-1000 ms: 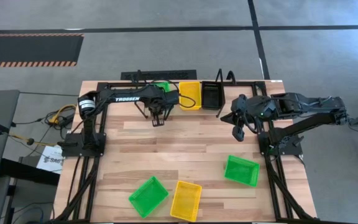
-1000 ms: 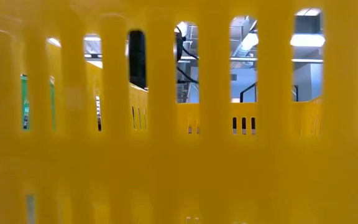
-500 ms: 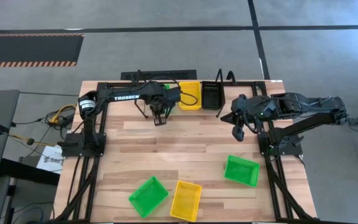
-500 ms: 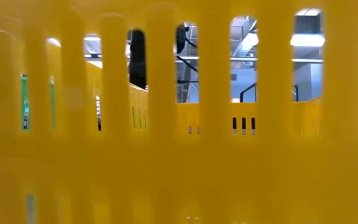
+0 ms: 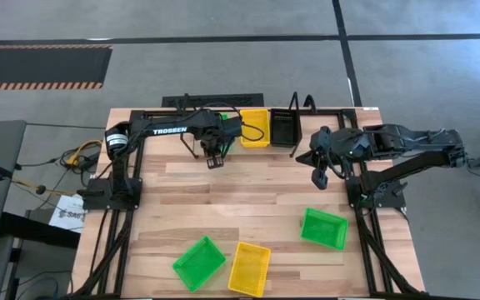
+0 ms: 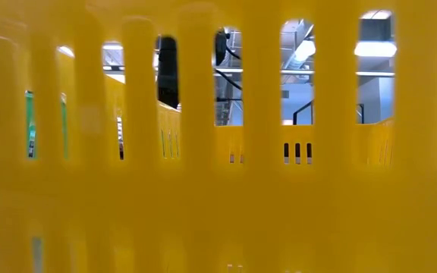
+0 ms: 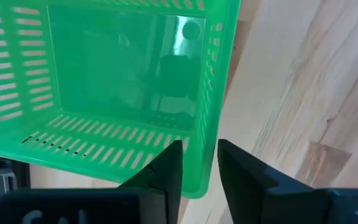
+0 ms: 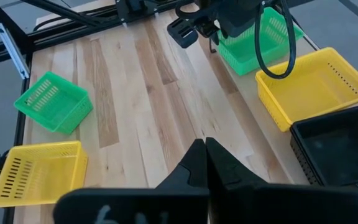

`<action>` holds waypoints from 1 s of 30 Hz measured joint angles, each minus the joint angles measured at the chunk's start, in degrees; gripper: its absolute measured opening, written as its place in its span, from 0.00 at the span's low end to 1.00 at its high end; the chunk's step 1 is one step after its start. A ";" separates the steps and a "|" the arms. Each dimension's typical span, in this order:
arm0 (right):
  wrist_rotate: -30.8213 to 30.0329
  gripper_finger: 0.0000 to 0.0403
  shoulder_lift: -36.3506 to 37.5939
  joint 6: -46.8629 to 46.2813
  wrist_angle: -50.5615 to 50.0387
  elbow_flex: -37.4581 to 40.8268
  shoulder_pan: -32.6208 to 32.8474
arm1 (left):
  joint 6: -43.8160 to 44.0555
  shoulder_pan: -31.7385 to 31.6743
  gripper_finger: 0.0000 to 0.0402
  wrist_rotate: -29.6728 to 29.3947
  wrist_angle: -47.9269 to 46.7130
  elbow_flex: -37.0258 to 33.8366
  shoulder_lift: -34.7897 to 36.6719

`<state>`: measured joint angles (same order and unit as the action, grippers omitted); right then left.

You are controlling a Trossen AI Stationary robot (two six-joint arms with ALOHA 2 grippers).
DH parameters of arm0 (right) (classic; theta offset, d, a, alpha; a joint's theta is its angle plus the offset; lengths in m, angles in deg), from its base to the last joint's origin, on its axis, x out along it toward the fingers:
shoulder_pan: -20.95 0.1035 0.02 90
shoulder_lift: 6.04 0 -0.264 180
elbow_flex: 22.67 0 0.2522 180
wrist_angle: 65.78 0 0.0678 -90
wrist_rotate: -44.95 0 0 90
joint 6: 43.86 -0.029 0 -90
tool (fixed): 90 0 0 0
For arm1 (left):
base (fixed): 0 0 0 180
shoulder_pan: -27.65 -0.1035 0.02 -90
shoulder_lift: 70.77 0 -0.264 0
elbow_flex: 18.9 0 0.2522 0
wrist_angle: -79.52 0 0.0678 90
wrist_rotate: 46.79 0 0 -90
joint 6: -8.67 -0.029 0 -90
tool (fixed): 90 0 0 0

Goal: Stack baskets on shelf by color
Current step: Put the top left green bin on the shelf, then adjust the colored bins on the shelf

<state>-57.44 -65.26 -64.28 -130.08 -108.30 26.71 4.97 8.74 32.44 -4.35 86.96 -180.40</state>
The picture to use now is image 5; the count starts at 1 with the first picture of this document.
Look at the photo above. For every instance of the yellow slotted plastic basket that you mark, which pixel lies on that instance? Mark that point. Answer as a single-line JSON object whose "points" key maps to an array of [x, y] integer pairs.
{"points": [[254, 117], [249, 270]]}

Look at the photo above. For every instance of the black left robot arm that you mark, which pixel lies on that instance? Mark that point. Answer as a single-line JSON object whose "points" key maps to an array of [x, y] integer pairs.
{"points": [[169, 131]]}

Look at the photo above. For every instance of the black slotted plastic basket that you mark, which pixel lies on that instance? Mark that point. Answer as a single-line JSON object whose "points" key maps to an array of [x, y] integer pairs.
{"points": [[283, 131]]}

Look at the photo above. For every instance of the black hazard-striped floor mat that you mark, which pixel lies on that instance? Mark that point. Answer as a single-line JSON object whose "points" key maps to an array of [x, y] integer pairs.
{"points": [[36, 66]]}

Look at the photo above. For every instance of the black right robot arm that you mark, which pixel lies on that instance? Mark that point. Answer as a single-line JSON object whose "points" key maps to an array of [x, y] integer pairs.
{"points": [[423, 139]]}

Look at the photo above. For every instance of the black aluminium rig frame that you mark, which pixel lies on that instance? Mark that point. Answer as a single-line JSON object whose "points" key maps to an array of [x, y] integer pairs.
{"points": [[327, 111]]}

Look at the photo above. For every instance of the black crossbar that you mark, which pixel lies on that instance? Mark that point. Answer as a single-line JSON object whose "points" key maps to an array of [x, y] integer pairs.
{"points": [[36, 231]]}

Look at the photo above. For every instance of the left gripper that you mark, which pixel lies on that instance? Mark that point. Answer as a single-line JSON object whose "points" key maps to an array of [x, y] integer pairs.
{"points": [[211, 127]]}

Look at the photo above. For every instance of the black perforated panel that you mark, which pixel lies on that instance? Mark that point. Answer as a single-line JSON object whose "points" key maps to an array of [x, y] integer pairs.
{"points": [[223, 100]]}

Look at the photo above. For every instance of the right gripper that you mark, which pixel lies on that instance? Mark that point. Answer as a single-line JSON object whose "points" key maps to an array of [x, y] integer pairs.
{"points": [[348, 143]]}

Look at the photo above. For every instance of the green slotted plastic basket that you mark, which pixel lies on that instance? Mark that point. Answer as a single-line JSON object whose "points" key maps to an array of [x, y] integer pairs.
{"points": [[324, 229], [198, 264], [224, 116]]}

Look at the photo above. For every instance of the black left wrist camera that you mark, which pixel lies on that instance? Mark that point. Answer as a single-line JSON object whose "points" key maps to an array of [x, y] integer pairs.
{"points": [[232, 127]]}

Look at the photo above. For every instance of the white printed paper sheet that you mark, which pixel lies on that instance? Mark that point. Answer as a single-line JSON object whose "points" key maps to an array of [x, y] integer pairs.
{"points": [[67, 214]]}

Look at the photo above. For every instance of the black arched clamp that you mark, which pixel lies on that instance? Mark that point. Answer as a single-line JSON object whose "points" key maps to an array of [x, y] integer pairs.
{"points": [[309, 100]]}

